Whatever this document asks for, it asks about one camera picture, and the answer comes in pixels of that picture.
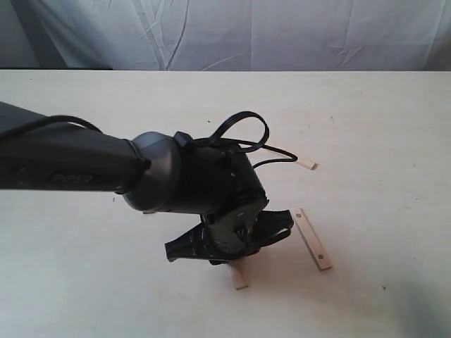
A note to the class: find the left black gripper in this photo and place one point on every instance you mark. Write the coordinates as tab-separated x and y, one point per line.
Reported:
230	236

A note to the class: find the plain wood strip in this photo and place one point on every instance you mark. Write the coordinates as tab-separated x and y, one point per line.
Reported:
288	157
237	269

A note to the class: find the wood strip with dark magnets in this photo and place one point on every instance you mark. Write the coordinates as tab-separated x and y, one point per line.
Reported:
312	241

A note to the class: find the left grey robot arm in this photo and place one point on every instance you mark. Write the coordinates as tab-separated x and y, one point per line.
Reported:
210	177

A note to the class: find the white backdrop cloth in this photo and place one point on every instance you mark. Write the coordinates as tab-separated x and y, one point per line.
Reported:
226	35

